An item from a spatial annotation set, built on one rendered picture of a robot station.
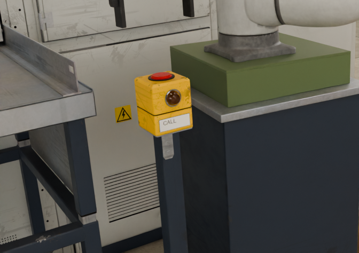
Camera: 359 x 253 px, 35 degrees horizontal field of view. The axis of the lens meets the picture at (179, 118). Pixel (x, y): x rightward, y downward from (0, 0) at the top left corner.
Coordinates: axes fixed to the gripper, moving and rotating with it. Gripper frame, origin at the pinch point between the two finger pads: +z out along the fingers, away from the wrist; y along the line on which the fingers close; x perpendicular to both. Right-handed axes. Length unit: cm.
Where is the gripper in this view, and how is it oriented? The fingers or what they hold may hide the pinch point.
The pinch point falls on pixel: (155, 15)
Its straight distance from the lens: 103.6
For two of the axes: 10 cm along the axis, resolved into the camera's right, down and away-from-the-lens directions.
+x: 4.8, 2.5, -8.4
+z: 0.7, 9.4, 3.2
